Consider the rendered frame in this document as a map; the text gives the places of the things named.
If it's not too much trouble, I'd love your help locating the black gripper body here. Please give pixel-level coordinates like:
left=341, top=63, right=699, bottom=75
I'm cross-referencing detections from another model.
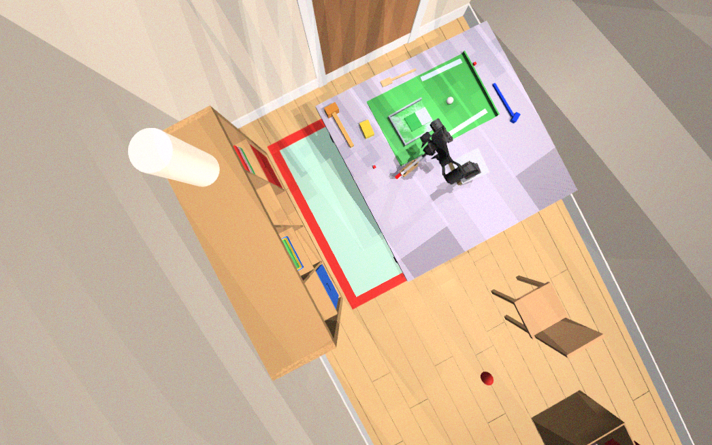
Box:
left=421, top=132, right=440, bottom=160

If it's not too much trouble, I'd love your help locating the green flat mat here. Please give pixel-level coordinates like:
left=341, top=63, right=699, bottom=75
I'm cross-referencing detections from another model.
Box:
left=367, top=54, right=496, bottom=166

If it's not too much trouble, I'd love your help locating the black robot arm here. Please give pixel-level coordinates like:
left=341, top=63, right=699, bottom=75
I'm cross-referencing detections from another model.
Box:
left=423, top=118, right=481, bottom=184

